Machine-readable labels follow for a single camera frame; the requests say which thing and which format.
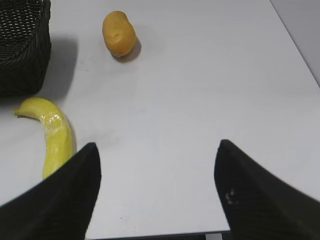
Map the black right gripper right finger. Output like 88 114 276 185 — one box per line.
214 139 320 240

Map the orange mango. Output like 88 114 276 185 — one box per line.
102 11 137 58

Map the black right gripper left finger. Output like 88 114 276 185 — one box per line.
0 142 102 240

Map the black wicker basket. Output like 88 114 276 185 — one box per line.
0 0 52 98

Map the yellow banana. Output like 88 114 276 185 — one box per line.
13 97 76 179

